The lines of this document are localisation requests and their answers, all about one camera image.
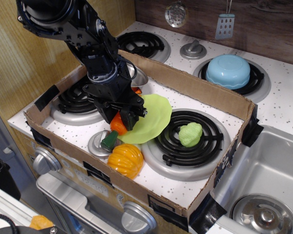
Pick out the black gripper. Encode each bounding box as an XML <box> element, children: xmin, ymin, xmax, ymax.
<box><xmin>83</xmin><ymin>61</ymin><xmax>147</xmax><ymax>131</ymax></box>

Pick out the orange toy carrot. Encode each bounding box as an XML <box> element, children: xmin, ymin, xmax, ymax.
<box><xmin>100</xmin><ymin>112</ymin><xmax>127</xmax><ymax>152</ymax></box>

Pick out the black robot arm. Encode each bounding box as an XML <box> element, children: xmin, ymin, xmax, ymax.
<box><xmin>16</xmin><ymin>0</ymin><xmax>147</xmax><ymax>131</ymax></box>

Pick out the light green plastic plate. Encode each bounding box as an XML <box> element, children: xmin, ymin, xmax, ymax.
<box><xmin>118</xmin><ymin>94</ymin><xmax>172</xmax><ymax>144</ymax></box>

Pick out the silver knob on stovetop front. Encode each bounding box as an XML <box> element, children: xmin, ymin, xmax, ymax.
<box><xmin>88</xmin><ymin>130</ymin><xmax>111</xmax><ymax>159</ymax></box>

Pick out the silver knob on stovetop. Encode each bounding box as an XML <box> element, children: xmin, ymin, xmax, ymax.
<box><xmin>88</xmin><ymin>130</ymin><xmax>111</xmax><ymax>159</ymax></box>
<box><xmin>180</xmin><ymin>40</ymin><xmax>207</xmax><ymax>60</ymax></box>

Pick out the small steel pot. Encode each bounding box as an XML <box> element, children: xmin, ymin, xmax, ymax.
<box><xmin>127</xmin><ymin>64</ymin><xmax>148</xmax><ymax>95</ymax></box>

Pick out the orange toy pumpkin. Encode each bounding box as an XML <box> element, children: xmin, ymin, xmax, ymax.
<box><xmin>107</xmin><ymin>144</ymin><xmax>144</xmax><ymax>179</ymax></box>

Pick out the front left stove burner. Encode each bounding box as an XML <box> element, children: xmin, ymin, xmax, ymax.
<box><xmin>50</xmin><ymin>76</ymin><xmax>103</xmax><ymax>126</ymax></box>

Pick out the stove burner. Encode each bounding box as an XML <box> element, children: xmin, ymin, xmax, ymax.
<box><xmin>50</xmin><ymin>76</ymin><xmax>103</xmax><ymax>126</ymax></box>
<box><xmin>193</xmin><ymin>59</ymin><xmax>271</xmax><ymax>103</ymax></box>
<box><xmin>142</xmin><ymin>109</ymin><xmax>230</xmax><ymax>181</ymax></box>
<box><xmin>117</xmin><ymin>31</ymin><xmax>171</xmax><ymax>63</ymax></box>

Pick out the front right stove burner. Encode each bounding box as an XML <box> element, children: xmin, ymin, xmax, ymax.
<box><xmin>142</xmin><ymin>109</ymin><xmax>230</xmax><ymax>181</ymax></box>

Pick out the green toy lettuce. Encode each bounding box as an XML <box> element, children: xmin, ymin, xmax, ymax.
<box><xmin>178</xmin><ymin>122</ymin><xmax>203</xmax><ymax>148</ymax></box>

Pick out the back left stove burner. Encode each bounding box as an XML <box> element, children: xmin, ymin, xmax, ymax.
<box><xmin>117</xmin><ymin>31</ymin><xmax>171</xmax><ymax>63</ymax></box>

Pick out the cardboard fence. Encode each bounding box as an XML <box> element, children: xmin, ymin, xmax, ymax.
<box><xmin>24</xmin><ymin>51</ymin><xmax>257</xmax><ymax>234</ymax></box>

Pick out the left silver oven knob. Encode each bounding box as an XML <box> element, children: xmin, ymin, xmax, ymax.
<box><xmin>33</xmin><ymin>147</ymin><xmax>62</xmax><ymax>175</ymax></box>

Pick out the silver oven knob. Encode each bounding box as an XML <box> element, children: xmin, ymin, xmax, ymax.
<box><xmin>121</xmin><ymin>201</ymin><xmax>157</xmax><ymax>234</ymax></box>
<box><xmin>33</xmin><ymin>147</ymin><xmax>62</xmax><ymax>175</ymax></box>

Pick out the silver knob on stovetop back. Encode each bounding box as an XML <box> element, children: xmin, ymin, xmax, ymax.
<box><xmin>180</xmin><ymin>40</ymin><xmax>207</xmax><ymax>60</ymax></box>

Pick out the right silver oven knob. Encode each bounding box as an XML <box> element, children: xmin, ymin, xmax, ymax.
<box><xmin>121</xmin><ymin>201</ymin><xmax>157</xmax><ymax>234</ymax></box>

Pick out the hanging silver strainer ladle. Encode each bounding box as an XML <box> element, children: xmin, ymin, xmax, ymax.
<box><xmin>165</xmin><ymin>0</ymin><xmax>188</xmax><ymax>28</ymax></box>

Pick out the light blue plastic bowl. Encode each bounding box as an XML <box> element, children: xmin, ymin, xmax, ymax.
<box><xmin>206</xmin><ymin>54</ymin><xmax>251</xmax><ymax>90</ymax></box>

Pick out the orange object bottom left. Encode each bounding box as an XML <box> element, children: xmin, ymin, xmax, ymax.
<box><xmin>29</xmin><ymin>215</ymin><xmax>54</xmax><ymax>230</ymax></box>

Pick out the hanging silver spatula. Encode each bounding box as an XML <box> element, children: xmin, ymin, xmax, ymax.
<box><xmin>215</xmin><ymin>0</ymin><xmax>235</xmax><ymax>40</ymax></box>

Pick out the back right stove burner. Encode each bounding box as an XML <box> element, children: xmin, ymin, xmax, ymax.
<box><xmin>193</xmin><ymin>59</ymin><xmax>271</xmax><ymax>103</ymax></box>

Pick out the steel sink basin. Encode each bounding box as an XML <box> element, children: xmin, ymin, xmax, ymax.
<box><xmin>210</xmin><ymin>126</ymin><xmax>293</xmax><ymax>234</ymax></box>

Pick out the steel pot lid in sink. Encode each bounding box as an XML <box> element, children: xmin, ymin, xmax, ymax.
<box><xmin>230</xmin><ymin>194</ymin><xmax>293</xmax><ymax>234</ymax></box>

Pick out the silver oven door handle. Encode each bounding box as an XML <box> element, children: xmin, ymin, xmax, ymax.
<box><xmin>36</xmin><ymin>174</ymin><xmax>120</xmax><ymax>234</ymax></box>

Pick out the black cable bottom left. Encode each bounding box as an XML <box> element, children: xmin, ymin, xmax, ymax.
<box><xmin>0</xmin><ymin>212</ymin><xmax>18</xmax><ymax>234</ymax></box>

